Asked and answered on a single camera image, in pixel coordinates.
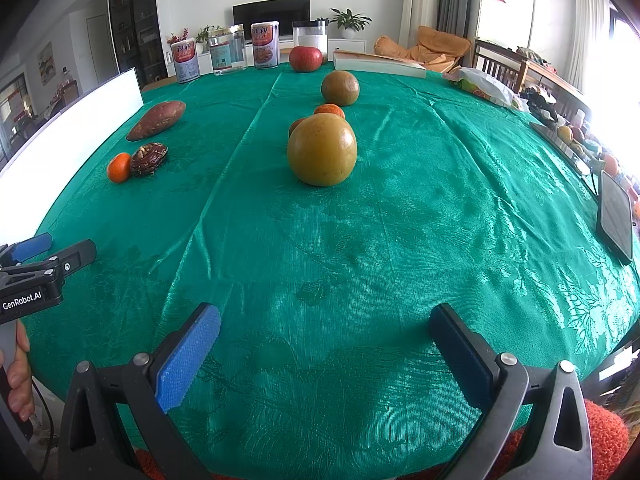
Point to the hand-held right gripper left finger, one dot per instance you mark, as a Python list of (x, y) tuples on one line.
[(190, 355)]

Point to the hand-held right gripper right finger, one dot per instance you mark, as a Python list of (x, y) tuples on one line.
[(465, 360)]

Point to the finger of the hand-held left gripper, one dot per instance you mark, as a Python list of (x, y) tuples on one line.
[(75, 256), (31, 247)]

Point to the yellow-green pear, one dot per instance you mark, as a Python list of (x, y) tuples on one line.
[(322, 150), (340, 88)]

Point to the orange tangerine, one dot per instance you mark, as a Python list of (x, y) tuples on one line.
[(330, 110), (119, 167), (295, 126)]

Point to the person's left hand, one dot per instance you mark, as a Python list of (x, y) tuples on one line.
[(22, 390)]

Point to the white panel board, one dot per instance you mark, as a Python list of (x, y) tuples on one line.
[(65, 145)]

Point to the brown taro root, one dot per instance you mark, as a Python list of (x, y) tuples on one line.
[(149, 159)]

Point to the green tablecloth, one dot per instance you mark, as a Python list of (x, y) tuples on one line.
[(350, 260)]

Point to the sweet potato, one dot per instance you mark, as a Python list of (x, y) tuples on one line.
[(156, 120)]

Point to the orange fuzzy cushion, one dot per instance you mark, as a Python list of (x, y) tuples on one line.
[(607, 440)]

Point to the black tablet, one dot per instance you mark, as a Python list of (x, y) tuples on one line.
[(615, 215)]

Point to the red label tin can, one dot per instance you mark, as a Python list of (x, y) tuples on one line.
[(186, 62), (265, 45)]

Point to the dark display cabinet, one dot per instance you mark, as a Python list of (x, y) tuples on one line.
[(137, 25)]

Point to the red flower arrangement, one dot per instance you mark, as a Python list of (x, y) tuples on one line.
[(177, 37)]

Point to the pile of colourful produce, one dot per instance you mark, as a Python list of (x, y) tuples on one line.
[(580, 145)]

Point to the small potted plant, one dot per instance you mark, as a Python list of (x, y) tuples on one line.
[(206, 36)]

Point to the clear glass jar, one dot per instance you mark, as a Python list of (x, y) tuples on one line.
[(227, 50)]

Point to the white plastic bag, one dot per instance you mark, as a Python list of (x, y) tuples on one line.
[(482, 85)]

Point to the wooden bench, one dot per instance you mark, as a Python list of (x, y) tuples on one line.
[(525, 72)]

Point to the red apple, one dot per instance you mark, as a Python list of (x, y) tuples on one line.
[(306, 58)]

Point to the flat white box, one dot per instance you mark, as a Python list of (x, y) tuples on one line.
[(380, 62)]

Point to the black television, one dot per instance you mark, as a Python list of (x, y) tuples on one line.
[(271, 14)]

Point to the clear container with black lid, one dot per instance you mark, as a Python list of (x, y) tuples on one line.
[(310, 39)]

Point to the white low cabinet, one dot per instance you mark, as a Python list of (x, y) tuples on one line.
[(345, 44)]

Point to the green potted plant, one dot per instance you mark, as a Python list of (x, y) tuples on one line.
[(350, 20)]

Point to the framed wall picture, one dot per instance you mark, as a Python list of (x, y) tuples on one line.
[(45, 62)]

